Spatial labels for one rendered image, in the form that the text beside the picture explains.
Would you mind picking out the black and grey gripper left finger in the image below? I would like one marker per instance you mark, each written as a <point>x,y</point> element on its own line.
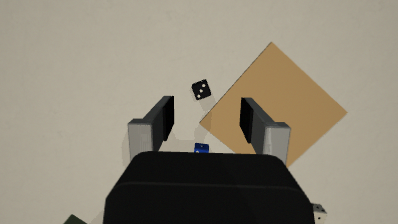
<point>148,133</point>

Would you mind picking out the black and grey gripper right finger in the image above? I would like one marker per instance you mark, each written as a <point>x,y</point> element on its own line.
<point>260,130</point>

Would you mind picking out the white die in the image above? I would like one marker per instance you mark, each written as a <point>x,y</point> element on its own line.
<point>319,213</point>

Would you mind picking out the tan flat mat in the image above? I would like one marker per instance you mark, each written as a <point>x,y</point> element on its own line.
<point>286,93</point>

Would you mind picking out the blue die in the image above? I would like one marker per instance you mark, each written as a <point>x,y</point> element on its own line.
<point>199,147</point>

